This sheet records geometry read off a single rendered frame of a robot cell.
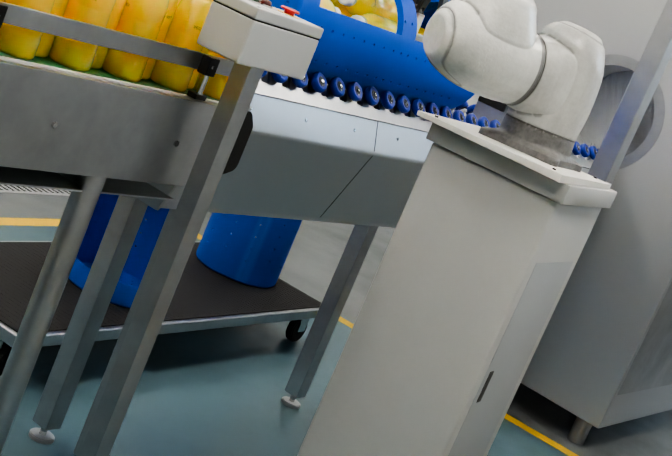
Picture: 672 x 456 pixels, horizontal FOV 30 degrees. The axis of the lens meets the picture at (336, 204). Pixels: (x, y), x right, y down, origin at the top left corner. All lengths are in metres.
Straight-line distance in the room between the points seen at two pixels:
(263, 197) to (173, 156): 0.55
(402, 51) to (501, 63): 0.48
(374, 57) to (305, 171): 0.30
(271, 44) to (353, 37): 0.57
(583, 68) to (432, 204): 0.40
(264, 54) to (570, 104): 0.70
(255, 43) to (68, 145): 0.35
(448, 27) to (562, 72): 0.26
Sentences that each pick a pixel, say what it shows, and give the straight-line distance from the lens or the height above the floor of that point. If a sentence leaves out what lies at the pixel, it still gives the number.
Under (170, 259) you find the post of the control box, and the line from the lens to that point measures 2.27.
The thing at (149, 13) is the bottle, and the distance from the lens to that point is 2.14.
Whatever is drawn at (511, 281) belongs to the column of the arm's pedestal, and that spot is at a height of 0.78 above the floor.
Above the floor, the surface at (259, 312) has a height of 0.15.
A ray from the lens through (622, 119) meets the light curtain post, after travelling 3.67.
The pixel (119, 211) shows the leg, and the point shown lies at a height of 0.55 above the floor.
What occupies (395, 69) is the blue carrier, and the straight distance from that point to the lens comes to 2.91.
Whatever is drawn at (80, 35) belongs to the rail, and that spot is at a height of 0.96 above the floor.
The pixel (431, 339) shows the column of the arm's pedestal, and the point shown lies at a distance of 2.56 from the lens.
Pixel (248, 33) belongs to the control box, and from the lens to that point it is 2.11.
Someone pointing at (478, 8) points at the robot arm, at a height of 1.24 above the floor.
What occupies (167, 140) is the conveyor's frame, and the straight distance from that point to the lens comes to 2.24.
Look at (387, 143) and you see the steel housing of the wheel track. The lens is 3.01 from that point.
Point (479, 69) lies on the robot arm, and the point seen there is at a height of 1.13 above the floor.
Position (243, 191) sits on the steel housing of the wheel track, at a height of 0.69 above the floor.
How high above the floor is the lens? 1.23
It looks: 10 degrees down
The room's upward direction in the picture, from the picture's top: 23 degrees clockwise
